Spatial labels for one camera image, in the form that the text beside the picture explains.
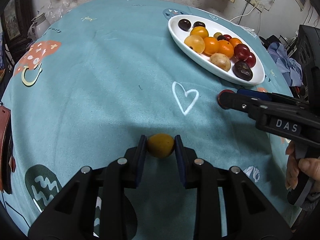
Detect white kettle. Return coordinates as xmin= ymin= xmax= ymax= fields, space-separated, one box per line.
xmin=29 ymin=14 xmax=49 ymax=39

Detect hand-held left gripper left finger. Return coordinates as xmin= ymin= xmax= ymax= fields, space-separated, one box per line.
xmin=27 ymin=134 xmax=148 ymax=240

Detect clear plastic bag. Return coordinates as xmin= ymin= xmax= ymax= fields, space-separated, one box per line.
xmin=42 ymin=0 xmax=73 ymax=20

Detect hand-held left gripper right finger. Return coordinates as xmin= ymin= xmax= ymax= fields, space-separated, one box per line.
xmin=174 ymin=134 xmax=293 ymax=240

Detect speckled brownish yellow plum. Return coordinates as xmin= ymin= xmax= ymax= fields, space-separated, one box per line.
xmin=209 ymin=53 xmax=231 ymax=72

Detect dark purple passion fruit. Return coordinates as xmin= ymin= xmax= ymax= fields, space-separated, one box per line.
xmin=232 ymin=60 xmax=253 ymax=82

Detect blue clothes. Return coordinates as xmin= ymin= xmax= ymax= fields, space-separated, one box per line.
xmin=269 ymin=41 xmax=303 ymax=87

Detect dark wooden framed cabinet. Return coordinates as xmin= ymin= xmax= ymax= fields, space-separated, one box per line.
xmin=0 ymin=0 xmax=33 ymax=63

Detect large bright red plum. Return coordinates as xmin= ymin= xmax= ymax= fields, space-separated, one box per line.
xmin=244 ymin=52 xmax=257 ymax=68

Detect teal printed tablecloth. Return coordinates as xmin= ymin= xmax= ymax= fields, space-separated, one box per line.
xmin=0 ymin=0 xmax=300 ymax=240

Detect brown leather bag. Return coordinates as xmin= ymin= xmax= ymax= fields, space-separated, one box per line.
xmin=0 ymin=105 xmax=16 ymax=195

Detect white oval plate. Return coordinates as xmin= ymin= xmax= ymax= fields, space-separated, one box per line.
xmin=168 ymin=14 xmax=265 ymax=85

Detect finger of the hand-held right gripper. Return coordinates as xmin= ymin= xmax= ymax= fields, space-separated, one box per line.
xmin=237 ymin=89 xmax=310 ymax=110
xmin=217 ymin=92 xmax=265 ymax=130

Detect person's right hand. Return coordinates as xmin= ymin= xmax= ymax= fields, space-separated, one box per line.
xmin=285 ymin=141 xmax=320 ymax=190

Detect dark red plum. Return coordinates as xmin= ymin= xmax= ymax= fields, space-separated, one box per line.
xmin=234 ymin=43 xmax=250 ymax=60

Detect mandarin orange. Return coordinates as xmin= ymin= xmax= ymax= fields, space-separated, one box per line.
xmin=217 ymin=40 xmax=235 ymax=58

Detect small orange citrus fruit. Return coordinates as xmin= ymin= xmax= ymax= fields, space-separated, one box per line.
xmin=190 ymin=26 xmax=209 ymax=38
xmin=229 ymin=37 xmax=243 ymax=48
xmin=202 ymin=37 xmax=220 ymax=55

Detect white cable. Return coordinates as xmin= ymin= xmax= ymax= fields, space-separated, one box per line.
xmin=230 ymin=4 xmax=260 ymax=34

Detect white wall socket strip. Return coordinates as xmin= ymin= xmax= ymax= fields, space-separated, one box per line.
xmin=237 ymin=0 xmax=265 ymax=12

